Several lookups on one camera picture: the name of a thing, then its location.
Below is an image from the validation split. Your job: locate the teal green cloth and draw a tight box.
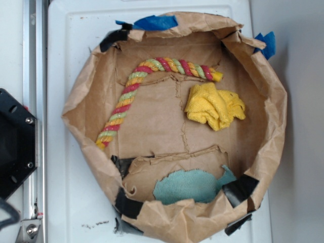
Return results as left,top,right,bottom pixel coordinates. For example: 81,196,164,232
153,165,236,205

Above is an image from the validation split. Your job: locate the blue tape top piece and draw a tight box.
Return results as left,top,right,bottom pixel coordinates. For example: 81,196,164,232
115,15,178,31

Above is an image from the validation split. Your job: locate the black tape top left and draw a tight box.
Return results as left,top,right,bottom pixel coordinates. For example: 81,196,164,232
99,23,133,53

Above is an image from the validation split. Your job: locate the black tape inside left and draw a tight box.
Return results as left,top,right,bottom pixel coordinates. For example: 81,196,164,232
107,155,155,180

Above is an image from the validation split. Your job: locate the blue tape right piece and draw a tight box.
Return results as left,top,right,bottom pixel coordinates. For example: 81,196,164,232
254,31,276,60

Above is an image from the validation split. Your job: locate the metal corner bracket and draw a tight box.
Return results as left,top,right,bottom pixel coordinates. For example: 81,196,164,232
15,219,42,243

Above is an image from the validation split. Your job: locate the brown paper bag bin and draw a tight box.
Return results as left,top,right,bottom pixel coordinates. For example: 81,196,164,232
62,12,287,242

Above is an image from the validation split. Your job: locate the aluminium extrusion rail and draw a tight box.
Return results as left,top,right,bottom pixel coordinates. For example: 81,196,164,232
23,1,50,242

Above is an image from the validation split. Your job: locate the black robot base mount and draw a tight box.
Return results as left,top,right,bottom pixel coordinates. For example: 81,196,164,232
1,88,36,200

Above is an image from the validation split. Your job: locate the grey braided cable loop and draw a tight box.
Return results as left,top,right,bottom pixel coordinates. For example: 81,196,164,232
0,196,20,228

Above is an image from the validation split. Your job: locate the blue tape piece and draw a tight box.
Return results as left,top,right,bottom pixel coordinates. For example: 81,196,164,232
115,15,178,31
254,31,276,60

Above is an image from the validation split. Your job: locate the black tape bottom left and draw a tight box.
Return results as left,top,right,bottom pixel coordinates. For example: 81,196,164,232
114,187,144,219

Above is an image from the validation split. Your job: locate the yellow crumpled cloth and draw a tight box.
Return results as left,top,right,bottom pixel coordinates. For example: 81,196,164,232
184,83,246,131

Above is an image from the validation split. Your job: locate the multicolored twisted rope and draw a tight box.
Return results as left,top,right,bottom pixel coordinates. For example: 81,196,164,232
95,57,225,150

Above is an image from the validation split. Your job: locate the black tape bottom right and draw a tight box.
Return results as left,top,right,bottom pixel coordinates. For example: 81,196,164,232
224,214,252,236

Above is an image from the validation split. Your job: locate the black tape right lower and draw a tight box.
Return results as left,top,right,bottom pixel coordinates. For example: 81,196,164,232
222,174,259,208

